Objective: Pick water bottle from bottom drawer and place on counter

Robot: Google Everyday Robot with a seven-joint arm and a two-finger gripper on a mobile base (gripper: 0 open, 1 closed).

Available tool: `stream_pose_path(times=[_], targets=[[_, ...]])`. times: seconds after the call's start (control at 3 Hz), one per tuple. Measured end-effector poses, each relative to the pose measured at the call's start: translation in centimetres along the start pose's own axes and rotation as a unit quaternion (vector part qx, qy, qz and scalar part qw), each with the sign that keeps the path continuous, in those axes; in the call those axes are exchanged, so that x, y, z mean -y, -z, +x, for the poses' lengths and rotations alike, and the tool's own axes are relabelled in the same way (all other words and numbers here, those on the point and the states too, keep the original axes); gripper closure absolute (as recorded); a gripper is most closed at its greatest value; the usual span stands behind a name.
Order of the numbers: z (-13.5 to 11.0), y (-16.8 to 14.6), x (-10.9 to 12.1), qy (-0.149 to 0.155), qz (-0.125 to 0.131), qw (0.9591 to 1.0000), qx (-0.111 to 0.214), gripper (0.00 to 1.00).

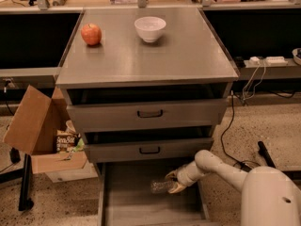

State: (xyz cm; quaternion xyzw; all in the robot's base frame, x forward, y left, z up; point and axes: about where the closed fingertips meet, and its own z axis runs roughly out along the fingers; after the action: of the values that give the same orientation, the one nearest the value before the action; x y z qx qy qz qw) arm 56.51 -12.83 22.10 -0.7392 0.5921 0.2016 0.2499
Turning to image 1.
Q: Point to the red apple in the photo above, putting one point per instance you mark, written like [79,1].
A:
[91,34]

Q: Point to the grey top drawer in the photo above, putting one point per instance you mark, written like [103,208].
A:
[151,115]

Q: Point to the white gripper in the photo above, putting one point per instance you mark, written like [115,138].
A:
[183,174]

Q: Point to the black stand leg right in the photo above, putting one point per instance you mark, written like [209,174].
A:
[264,153]

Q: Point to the grey metal drawer cabinet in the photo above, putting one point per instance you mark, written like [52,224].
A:
[186,63]

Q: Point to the white power strip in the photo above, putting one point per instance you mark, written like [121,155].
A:
[271,61]

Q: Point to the sea salt snack bag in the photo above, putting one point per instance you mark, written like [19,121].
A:
[65,141]

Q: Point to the black stand leg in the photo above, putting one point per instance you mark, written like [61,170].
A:
[264,153]
[25,202]

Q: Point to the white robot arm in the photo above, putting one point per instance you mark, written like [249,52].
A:
[269,197]

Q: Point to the white ceramic bowl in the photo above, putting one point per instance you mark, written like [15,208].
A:
[150,28]

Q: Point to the black stand leg left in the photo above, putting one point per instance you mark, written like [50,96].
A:
[25,202]

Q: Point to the clear plastic water bottle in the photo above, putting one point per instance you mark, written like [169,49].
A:
[161,186]

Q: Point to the grey open bottom drawer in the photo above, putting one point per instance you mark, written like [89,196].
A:
[126,198]

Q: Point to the grey middle drawer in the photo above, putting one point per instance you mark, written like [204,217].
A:
[146,150]

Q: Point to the brown cardboard box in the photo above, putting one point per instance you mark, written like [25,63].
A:
[33,129]

